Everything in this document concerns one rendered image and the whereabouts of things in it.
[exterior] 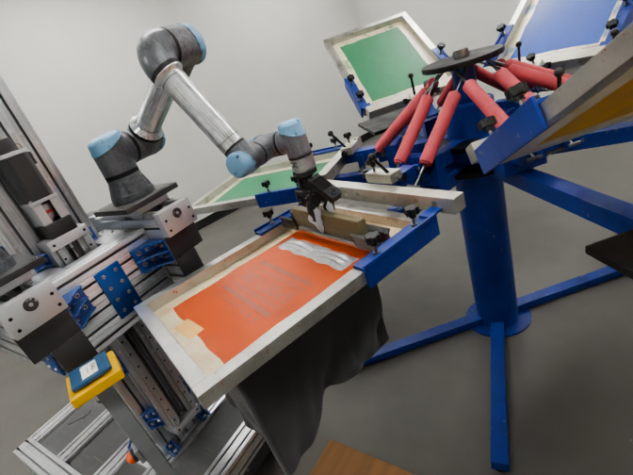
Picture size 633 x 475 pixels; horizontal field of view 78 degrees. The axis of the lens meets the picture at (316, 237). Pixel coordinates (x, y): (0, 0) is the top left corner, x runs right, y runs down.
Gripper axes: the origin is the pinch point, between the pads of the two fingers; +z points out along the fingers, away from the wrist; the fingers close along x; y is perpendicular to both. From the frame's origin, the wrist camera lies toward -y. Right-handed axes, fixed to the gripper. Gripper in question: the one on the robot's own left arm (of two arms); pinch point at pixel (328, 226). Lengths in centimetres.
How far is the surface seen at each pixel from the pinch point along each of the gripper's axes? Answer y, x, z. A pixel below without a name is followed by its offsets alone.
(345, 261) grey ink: -15.8, 8.4, 4.7
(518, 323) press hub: -10, -82, 100
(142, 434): 11, 77, 30
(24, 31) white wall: 379, 7, -150
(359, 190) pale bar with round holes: 5.5, -20.9, -2.5
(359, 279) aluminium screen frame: -28.8, 14.5, 3.1
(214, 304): 7.4, 42.5, 5.1
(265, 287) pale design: -1.2, 28.9, 5.2
